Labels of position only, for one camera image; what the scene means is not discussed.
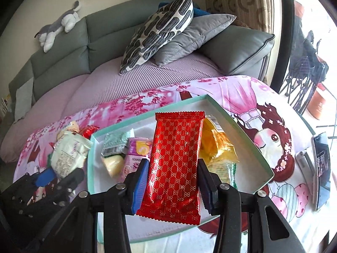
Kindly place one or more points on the dark door frame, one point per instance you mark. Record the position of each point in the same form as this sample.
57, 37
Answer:
285, 31

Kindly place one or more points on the crumpled red foil packet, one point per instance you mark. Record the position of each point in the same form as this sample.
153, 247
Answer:
89, 131

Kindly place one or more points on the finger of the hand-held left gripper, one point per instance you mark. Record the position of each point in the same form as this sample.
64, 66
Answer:
45, 177
73, 180

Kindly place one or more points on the grey white plush dog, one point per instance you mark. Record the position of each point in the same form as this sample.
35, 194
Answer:
56, 27

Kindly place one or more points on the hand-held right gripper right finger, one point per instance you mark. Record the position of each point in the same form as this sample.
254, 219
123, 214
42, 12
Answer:
206, 192

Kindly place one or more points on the black white patterned pillow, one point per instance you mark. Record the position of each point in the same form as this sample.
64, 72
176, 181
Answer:
158, 34

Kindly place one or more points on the blue cloth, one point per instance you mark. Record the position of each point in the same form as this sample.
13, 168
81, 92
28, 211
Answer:
201, 11

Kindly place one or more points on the pale packet with green edge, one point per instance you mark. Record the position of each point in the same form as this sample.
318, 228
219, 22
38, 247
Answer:
226, 172

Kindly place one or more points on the orange cardboard box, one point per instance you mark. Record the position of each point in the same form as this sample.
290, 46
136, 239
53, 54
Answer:
320, 102

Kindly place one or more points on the pink ribbed sofa cover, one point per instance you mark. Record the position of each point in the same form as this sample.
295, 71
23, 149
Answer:
105, 84

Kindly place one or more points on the silver flat device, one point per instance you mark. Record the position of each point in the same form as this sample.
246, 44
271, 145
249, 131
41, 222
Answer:
305, 162

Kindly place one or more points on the pale green pillow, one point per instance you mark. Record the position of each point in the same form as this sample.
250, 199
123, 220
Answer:
23, 100

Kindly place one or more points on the white tray with teal rim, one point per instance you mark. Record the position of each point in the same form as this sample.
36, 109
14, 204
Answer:
239, 142

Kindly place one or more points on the grey sofa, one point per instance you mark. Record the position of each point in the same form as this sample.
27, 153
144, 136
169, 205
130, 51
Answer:
105, 31

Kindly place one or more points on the patterned beige curtain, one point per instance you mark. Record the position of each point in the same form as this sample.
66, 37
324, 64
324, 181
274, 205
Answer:
237, 0

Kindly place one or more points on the clear round bun packet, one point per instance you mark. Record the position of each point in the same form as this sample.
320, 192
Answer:
113, 164

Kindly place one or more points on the beige snack packet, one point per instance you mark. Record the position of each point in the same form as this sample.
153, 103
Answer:
69, 127

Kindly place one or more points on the purple yellow snack packet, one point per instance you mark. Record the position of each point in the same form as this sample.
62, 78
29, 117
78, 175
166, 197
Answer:
134, 158

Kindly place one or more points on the silver green snack packet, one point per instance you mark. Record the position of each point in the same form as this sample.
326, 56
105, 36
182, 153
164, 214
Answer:
115, 141

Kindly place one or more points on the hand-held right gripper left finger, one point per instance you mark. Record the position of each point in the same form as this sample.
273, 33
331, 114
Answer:
139, 187

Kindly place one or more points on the dark folding chair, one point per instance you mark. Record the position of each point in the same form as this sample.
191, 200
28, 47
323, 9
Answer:
308, 60

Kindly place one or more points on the grey pillow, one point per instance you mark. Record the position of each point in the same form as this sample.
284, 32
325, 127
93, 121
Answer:
194, 39

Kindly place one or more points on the pink printed blanket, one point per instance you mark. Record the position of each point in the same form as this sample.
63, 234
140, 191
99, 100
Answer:
263, 97

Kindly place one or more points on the red patterned snack packet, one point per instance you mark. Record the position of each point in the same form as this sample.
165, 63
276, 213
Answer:
173, 163

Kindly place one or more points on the orange snack packet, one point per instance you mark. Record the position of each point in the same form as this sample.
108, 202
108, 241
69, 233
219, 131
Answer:
216, 142

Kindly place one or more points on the black smartphone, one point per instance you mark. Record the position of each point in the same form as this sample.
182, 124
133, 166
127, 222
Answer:
322, 168

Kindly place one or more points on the white green snack packet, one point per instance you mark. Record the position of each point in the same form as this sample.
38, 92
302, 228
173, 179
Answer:
68, 155

